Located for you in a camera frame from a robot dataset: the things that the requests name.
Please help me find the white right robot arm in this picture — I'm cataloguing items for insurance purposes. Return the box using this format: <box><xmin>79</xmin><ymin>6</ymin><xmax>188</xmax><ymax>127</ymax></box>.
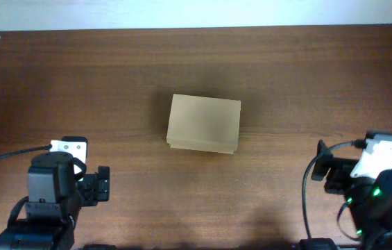
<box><xmin>305</xmin><ymin>139</ymin><xmax>392</xmax><ymax>249</ymax></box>

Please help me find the brown cardboard box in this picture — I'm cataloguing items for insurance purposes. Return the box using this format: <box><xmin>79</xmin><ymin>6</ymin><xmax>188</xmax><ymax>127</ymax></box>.
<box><xmin>167</xmin><ymin>94</ymin><xmax>241</xmax><ymax>154</ymax></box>

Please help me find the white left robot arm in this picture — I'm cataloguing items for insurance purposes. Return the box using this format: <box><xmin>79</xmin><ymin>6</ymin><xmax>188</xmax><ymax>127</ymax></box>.
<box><xmin>0</xmin><ymin>151</ymin><xmax>110</xmax><ymax>250</ymax></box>

